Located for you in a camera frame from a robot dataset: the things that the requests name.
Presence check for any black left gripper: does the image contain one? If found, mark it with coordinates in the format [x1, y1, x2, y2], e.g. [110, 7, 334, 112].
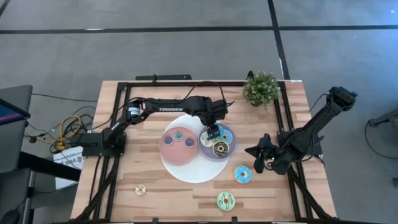
[198, 99, 229, 138]

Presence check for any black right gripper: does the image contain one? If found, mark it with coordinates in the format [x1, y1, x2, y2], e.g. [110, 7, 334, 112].
[245, 133, 293, 175]

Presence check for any white iced sprinkled donut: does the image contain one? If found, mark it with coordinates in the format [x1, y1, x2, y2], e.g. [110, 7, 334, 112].
[200, 130, 218, 149]

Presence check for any chocolate sprinkled donut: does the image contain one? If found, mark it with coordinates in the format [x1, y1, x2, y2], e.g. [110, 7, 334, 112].
[211, 139, 230, 158]

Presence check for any mint donut with dark drizzle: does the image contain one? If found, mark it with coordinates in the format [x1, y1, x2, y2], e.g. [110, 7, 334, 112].
[216, 190, 236, 212]

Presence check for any purple round plate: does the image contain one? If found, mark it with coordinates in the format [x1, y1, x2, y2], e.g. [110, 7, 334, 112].
[198, 122, 238, 162]

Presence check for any white round woven placemat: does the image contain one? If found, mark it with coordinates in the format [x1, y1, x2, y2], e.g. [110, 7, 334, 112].
[159, 113, 230, 184]

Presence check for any pink round plate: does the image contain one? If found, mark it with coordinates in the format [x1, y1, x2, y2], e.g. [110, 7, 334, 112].
[159, 126, 199, 166]

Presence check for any green potted plant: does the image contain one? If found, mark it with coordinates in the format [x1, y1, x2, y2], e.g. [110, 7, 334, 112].
[241, 70, 281, 110]

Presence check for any black flat bar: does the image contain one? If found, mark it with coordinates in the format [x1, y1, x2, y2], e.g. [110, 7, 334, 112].
[136, 73, 193, 81]

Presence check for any black floor stand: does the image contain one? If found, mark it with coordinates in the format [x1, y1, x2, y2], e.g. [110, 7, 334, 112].
[368, 107, 398, 128]

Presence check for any white printed box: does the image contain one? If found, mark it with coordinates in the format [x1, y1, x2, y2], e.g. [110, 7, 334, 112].
[52, 145, 85, 190]

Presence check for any dark monitor with coloured screen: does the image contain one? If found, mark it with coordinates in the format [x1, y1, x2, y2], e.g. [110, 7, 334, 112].
[0, 98, 32, 127]

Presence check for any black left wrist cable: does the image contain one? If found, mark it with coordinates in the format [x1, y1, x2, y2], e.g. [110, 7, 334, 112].
[183, 80, 234, 108]

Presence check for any black metal rig frame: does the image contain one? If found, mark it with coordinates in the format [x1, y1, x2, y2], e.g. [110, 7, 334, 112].
[70, 80, 338, 224]

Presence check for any black floor cable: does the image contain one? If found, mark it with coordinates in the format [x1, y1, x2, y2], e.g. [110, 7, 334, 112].
[364, 123, 394, 160]
[30, 92, 99, 103]

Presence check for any yellow floor cable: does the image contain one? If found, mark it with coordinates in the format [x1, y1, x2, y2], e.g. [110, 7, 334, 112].
[40, 114, 82, 152]

